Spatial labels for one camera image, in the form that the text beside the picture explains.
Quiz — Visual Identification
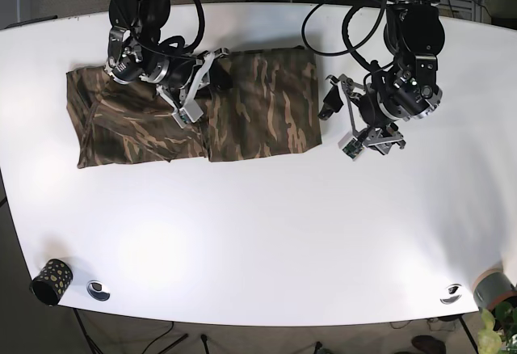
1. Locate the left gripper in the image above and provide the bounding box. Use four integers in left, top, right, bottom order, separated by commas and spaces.
318, 74, 406, 161

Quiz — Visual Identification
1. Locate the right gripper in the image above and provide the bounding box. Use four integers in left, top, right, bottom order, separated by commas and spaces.
155, 48, 233, 127

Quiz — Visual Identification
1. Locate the camouflage pattern T-shirt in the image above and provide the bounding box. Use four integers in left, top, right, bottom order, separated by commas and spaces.
66, 47, 322, 168

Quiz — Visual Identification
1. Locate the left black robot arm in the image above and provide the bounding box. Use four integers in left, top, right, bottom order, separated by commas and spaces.
318, 0, 445, 159

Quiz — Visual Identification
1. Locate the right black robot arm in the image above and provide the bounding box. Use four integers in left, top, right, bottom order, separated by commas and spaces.
105, 0, 233, 128

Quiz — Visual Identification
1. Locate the right silver table grommet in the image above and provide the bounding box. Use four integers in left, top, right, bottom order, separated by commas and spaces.
439, 284, 464, 306

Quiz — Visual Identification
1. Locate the silver table grommet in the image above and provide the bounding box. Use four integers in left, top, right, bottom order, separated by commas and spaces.
439, 284, 464, 306
86, 280, 111, 301

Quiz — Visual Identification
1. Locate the grey flower pot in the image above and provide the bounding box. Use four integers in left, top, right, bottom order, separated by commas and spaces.
472, 268, 516, 311

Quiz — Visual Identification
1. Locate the left silver table grommet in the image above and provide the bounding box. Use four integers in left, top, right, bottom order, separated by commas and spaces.
86, 280, 111, 301

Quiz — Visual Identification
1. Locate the black gold-dotted cup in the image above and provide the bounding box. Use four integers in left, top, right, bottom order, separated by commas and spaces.
30, 259, 74, 306

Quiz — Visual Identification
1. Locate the green potted plant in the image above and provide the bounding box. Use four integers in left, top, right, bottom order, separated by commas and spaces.
477, 301, 517, 354

